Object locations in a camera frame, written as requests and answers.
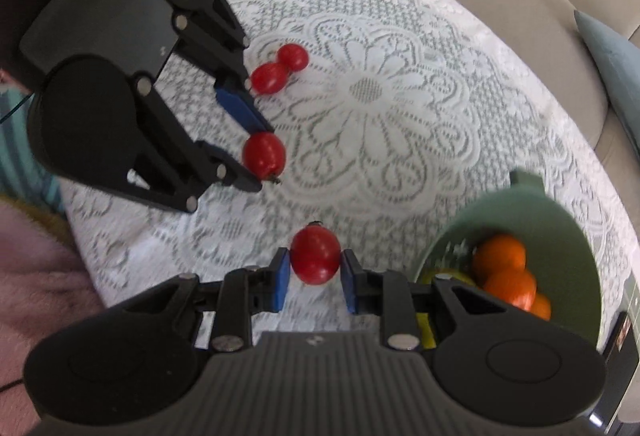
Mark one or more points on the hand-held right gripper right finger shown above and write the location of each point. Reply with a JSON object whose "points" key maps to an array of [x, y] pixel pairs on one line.
{"points": [[351, 288]]}

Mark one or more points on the pink fluffy cloth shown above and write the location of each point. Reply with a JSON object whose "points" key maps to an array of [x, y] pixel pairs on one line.
{"points": [[40, 276]]}

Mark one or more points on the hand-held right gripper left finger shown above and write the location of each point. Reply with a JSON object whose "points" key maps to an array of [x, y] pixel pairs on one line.
{"points": [[282, 286]]}

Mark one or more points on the white lace tablecloth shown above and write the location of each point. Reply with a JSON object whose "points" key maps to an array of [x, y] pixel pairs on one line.
{"points": [[375, 156]]}

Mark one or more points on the yellow fruit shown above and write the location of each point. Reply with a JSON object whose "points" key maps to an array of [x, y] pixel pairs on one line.
{"points": [[450, 277]]}

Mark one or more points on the green bowl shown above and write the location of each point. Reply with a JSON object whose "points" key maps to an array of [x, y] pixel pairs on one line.
{"points": [[560, 236]]}

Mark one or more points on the teal striped clothing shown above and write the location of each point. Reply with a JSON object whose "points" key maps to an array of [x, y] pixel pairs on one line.
{"points": [[20, 166]]}

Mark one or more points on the orange mandarin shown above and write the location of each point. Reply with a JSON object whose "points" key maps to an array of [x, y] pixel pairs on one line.
{"points": [[511, 288], [542, 307], [500, 256]]}

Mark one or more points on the light blue cushion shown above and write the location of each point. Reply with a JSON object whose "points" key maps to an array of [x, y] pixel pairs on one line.
{"points": [[620, 66]]}

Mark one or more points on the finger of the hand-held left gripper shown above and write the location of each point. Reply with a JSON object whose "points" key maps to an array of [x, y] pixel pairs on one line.
{"points": [[242, 108], [220, 168]]}

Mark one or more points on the red cherry tomato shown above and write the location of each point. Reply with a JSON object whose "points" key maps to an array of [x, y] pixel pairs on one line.
{"points": [[263, 154], [267, 77], [315, 256], [292, 57]]}

